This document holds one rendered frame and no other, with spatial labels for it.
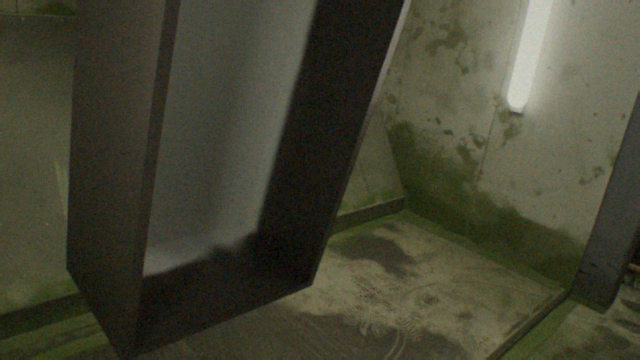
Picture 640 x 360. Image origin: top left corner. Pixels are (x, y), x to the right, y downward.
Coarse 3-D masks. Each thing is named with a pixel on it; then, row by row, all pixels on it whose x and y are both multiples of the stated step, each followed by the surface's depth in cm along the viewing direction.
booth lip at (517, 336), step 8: (560, 296) 243; (552, 304) 235; (544, 312) 227; (536, 320) 220; (520, 328) 212; (528, 328) 213; (512, 336) 206; (520, 336) 207; (504, 344) 200; (512, 344) 202; (496, 352) 195; (504, 352) 197
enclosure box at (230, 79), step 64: (128, 0) 79; (192, 0) 112; (256, 0) 124; (320, 0) 129; (384, 0) 114; (128, 64) 83; (192, 64) 121; (256, 64) 135; (320, 64) 132; (384, 64) 115; (128, 128) 86; (192, 128) 132; (256, 128) 148; (320, 128) 136; (128, 192) 90; (192, 192) 144; (256, 192) 161; (320, 192) 140; (128, 256) 95; (192, 256) 145; (256, 256) 154; (320, 256) 143; (128, 320) 102; (192, 320) 124
